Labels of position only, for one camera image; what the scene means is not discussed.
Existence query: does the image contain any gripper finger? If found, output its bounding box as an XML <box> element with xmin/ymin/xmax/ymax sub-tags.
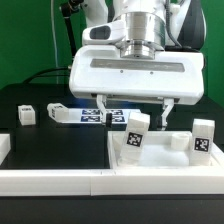
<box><xmin>157</xmin><ymin>98</ymin><xmax>174</xmax><ymax>131</ymax></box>
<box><xmin>96</xmin><ymin>95</ymin><xmax>112</xmax><ymax>126</ymax></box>

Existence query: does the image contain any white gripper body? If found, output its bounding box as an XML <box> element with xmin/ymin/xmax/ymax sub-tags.
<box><xmin>69</xmin><ymin>45</ymin><xmax>204</xmax><ymax>105</ymax></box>

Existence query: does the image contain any white square table top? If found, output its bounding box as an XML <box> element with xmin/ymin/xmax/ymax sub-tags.
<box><xmin>108</xmin><ymin>131</ymin><xmax>221</xmax><ymax>169</ymax></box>

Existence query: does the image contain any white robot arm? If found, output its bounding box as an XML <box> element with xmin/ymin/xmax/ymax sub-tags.
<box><xmin>61</xmin><ymin>0</ymin><xmax>206</xmax><ymax>128</ymax></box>

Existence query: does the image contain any sheet of fiducial markers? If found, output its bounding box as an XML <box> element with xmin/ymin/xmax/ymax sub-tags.
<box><xmin>67</xmin><ymin>108</ymin><xmax>140</xmax><ymax>124</ymax></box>

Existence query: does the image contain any white right fence wall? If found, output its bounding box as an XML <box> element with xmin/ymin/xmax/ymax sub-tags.
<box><xmin>212</xmin><ymin>144</ymin><xmax>224</xmax><ymax>168</ymax></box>

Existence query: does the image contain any white fence wall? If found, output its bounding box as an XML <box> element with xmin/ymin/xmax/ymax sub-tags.
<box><xmin>212</xmin><ymin>144</ymin><xmax>224</xmax><ymax>168</ymax></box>
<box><xmin>0</xmin><ymin>134</ymin><xmax>11</xmax><ymax>165</ymax></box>
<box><xmin>0</xmin><ymin>167</ymin><xmax>224</xmax><ymax>196</ymax></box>

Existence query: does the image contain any black cable bundle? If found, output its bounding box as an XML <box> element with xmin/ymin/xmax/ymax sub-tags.
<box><xmin>22</xmin><ymin>66</ymin><xmax>73</xmax><ymax>84</ymax></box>

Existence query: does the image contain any grey hanging cable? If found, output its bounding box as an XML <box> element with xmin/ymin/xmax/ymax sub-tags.
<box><xmin>50</xmin><ymin>0</ymin><xmax>60</xmax><ymax>84</ymax></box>

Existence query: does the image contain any white front fence wall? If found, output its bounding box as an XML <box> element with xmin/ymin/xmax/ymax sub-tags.
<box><xmin>0</xmin><ymin>167</ymin><xmax>224</xmax><ymax>196</ymax></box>

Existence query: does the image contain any white left fence wall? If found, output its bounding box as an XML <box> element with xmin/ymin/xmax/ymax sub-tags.
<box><xmin>0</xmin><ymin>134</ymin><xmax>11</xmax><ymax>165</ymax></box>

